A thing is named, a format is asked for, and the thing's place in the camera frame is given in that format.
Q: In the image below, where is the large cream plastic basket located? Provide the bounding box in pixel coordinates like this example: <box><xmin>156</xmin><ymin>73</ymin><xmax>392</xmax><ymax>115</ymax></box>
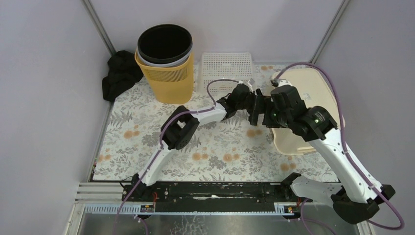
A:
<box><xmin>272</xmin><ymin>68</ymin><xmax>340</xmax><ymax>155</ymax></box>

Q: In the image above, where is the grey slotted cable duct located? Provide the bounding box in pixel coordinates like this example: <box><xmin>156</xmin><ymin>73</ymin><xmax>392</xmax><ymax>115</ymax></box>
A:
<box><xmin>84</xmin><ymin>203</ymin><xmax>296</xmax><ymax>216</ymax></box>

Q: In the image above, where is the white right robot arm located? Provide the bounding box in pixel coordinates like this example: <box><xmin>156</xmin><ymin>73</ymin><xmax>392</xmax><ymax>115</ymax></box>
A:
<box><xmin>248</xmin><ymin>85</ymin><xmax>395</xmax><ymax>224</ymax></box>

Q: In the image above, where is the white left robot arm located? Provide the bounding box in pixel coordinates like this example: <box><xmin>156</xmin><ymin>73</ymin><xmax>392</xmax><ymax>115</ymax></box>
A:
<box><xmin>128</xmin><ymin>82</ymin><xmax>262</xmax><ymax>201</ymax></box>

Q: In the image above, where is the yellow plastic waste bin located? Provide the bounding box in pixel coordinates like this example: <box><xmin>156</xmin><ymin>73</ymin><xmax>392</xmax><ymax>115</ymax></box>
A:
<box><xmin>135</xmin><ymin>51</ymin><xmax>194</xmax><ymax>104</ymax></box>

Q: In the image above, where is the floral patterned table mat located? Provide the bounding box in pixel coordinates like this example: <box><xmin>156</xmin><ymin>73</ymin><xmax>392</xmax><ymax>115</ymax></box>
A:
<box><xmin>92</xmin><ymin>79</ymin><xmax>337</xmax><ymax>182</ymax></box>

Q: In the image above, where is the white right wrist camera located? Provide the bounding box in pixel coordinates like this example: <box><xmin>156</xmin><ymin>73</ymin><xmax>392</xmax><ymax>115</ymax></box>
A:
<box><xmin>270</xmin><ymin>78</ymin><xmax>292</xmax><ymax>88</ymax></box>

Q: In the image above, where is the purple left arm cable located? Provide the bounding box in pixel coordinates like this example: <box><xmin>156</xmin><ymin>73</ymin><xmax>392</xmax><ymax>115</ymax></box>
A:
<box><xmin>112</xmin><ymin>79</ymin><xmax>242</xmax><ymax>235</ymax></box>

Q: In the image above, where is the black bucket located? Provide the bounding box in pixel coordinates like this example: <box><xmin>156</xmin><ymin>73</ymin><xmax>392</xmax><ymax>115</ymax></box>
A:
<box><xmin>137</xmin><ymin>24</ymin><xmax>193</xmax><ymax>68</ymax></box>

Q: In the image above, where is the white mesh plastic basket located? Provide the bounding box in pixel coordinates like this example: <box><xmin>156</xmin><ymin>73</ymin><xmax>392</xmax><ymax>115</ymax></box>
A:
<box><xmin>195</xmin><ymin>52</ymin><xmax>254</xmax><ymax>95</ymax></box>

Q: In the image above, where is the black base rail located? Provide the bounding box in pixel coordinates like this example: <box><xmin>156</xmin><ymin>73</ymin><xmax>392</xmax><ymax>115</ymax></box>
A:
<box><xmin>122</xmin><ymin>182</ymin><xmax>304</xmax><ymax>211</ymax></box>

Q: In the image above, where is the black crumpled cloth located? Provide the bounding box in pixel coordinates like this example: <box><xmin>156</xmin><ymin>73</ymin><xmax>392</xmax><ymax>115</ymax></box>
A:
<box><xmin>102</xmin><ymin>50</ymin><xmax>143</xmax><ymax>102</ymax></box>

